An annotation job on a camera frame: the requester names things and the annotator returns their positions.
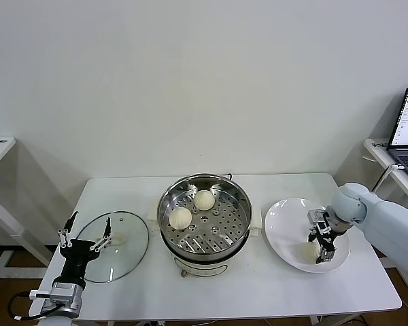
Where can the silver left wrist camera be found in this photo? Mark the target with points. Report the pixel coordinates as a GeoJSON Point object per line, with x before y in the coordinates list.
{"type": "Point", "coordinates": [66, 295]}

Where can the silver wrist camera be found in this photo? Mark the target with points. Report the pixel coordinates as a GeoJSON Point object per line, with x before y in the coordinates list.
{"type": "Point", "coordinates": [66, 295]}
{"type": "Point", "coordinates": [318, 220]}

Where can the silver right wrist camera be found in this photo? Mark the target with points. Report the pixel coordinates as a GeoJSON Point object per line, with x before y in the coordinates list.
{"type": "Point", "coordinates": [318, 220]}

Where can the round glass pot lid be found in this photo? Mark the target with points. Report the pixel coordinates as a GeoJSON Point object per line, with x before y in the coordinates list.
{"type": "Point", "coordinates": [132, 237]}

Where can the white side table with laptop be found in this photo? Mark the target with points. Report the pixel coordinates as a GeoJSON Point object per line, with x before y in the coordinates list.
{"type": "Point", "coordinates": [377, 153]}

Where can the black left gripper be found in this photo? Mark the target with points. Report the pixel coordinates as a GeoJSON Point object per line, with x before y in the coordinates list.
{"type": "Point", "coordinates": [75, 256]}

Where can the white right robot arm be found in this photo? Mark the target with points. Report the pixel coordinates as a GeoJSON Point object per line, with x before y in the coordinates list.
{"type": "Point", "coordinates": [377, 217]}

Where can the perforated stainless steamer basket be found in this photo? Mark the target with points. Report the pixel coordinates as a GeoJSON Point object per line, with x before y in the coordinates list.
{"type": "Point", "coordinates": [224, 234]}

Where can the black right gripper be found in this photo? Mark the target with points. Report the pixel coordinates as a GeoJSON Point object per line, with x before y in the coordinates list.
{"type": "Point", "coordinates": [326, 241]}

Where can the white steamed baozi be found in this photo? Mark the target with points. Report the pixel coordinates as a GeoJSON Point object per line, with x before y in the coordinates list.
{"type": "Point", "coordinates": [180, 219]}
{"type": "Point", "coordinates": [304, 253]}
{"type": "Point", "coordinates": [204, 200]}

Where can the round white plate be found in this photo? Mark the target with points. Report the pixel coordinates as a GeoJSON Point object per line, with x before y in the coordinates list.
{"type": "Point", "coordinates": [282, 220]}

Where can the white side table with tool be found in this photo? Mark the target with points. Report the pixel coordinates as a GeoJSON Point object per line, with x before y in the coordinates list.
{"type": "Point", "coordinates": [0, 153]}

